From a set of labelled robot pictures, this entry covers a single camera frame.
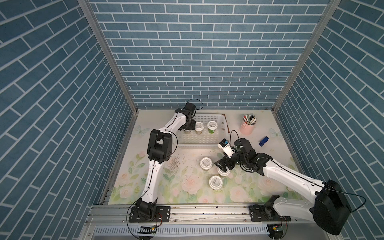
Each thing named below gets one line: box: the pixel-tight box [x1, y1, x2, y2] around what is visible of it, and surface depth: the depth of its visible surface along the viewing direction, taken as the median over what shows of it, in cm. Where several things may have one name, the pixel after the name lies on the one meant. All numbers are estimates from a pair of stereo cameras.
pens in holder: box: [243, 114, 257, 125], surface depth 104 cm
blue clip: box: [258, 136, 270, 147], surface depth 103 cm
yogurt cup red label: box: [195, 121, 205, 135], surface depth 103 cm
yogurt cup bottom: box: [209, 175, 223, 190], surface depth 79 cm
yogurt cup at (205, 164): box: [199, 157, 213, 173], surface depth 86 cm
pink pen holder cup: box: [240, 117, 257, 136], surface depth 102 cm
